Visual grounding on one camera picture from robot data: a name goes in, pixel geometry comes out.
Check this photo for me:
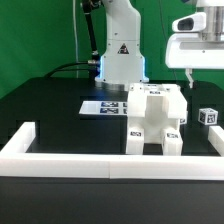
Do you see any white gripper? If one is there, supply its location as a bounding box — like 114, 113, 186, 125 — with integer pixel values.
165, 11, 224, 89

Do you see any white tagged cube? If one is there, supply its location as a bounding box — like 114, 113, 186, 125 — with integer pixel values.
180, 111, 188, 125
198, 108, 218, 125

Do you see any white chair seat part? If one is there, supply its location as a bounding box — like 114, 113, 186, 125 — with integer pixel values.
127, 96, 180, 144

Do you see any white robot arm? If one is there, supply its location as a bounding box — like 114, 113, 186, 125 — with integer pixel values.
95, 0, 224, 88

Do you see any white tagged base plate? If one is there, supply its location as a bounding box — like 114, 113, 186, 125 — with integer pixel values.
79, 101, 127, 116

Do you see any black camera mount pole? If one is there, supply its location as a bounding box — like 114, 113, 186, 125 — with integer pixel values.
81, 0, 100, 60

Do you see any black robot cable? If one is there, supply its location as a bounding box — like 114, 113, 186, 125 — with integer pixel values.
44, 61, 100, 79

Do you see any thin white cable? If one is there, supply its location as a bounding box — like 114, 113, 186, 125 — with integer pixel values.
72, 0, 80, 79

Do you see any white U-shaped fence frame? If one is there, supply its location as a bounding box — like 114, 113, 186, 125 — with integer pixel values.
0, 122, 224, 181

